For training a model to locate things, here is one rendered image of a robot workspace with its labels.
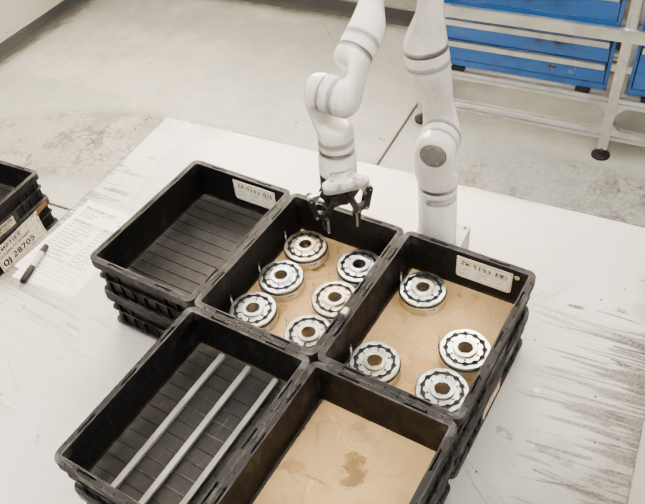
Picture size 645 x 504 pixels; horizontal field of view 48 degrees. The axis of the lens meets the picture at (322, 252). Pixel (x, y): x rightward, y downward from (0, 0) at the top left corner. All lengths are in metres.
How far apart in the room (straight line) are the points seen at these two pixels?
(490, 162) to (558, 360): 1.75
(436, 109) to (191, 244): 0.67
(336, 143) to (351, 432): 0.54
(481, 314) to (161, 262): 0.76
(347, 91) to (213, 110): 2.53
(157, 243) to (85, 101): 2.37
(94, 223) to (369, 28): 1.10
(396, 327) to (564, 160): 1.97
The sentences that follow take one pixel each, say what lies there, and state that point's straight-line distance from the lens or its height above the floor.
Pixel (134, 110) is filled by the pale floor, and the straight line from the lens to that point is 3.93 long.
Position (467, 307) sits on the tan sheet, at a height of 0.83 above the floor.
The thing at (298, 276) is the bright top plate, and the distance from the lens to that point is 1.62.
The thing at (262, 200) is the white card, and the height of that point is 0.88.
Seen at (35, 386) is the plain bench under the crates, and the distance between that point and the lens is 1.81.
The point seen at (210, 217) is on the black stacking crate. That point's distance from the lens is 1.86.
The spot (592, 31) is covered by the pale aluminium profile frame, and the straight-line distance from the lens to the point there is 3.11.
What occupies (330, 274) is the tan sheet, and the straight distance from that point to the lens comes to 1.66.
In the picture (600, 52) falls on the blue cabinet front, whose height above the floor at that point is 0.49.
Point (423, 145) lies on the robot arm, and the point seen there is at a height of 1.08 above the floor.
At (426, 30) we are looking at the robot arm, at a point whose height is 1.34.
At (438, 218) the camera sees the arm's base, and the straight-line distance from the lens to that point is 1.72.
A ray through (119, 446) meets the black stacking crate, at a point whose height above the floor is 0.83.
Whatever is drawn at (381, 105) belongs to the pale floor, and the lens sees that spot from 3.68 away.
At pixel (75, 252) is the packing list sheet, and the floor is 0.70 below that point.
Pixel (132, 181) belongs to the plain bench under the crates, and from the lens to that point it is 2.26.
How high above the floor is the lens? 2.03
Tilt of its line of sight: 45 degrees down
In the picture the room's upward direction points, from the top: 6 degrees counter-clockwise
